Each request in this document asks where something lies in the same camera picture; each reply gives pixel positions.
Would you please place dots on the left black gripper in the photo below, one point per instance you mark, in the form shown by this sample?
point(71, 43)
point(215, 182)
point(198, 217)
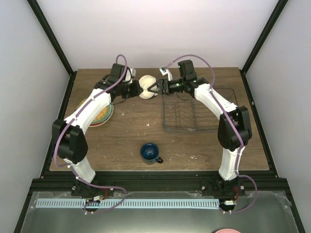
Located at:
point(137, 90)

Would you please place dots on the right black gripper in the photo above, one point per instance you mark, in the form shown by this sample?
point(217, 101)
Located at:
point(163, 85)

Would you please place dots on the cream ceramic bowl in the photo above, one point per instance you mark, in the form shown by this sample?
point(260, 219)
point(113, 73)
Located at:
point(145, 82)

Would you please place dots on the woven bamboo plate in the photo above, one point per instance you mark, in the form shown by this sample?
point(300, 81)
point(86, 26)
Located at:
point(104, 114)

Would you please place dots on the grey wire dish rack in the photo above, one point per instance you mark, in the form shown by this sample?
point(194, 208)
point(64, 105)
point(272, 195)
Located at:
point(180, 112)

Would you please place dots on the dark blue mug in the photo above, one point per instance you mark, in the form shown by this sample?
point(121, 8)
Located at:
point(150, 154)

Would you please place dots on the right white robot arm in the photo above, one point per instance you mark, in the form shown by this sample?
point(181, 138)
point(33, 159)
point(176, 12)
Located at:
point(234, 128)

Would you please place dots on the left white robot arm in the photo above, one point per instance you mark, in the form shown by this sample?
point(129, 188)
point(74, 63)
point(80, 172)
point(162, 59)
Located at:
point(68, 135)

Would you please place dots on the light blue floral plate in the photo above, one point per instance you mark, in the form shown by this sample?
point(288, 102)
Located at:
point(104, 115)

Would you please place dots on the red rimmed plate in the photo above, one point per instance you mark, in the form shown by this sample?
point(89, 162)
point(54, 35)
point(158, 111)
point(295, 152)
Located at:
point(97, 124)

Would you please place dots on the light blue slotted strip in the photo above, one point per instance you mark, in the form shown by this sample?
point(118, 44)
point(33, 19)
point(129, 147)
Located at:
point(130, 203)

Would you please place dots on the pink round object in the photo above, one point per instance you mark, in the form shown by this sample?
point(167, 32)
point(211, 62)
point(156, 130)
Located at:
point(227, 230)

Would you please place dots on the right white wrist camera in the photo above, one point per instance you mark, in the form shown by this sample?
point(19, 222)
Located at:
point(165, 72)

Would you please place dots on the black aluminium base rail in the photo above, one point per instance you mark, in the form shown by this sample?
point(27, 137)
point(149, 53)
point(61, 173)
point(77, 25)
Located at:
point(206, 182)

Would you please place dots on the left black frame post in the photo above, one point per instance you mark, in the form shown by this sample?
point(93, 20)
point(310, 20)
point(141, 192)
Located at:
point(36, 9)

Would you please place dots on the black frame post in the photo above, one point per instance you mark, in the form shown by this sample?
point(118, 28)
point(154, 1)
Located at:
point(36, 9)
point(274, 16)

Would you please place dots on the right black frame post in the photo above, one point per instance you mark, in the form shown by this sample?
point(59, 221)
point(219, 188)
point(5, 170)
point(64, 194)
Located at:
point(274, 16)

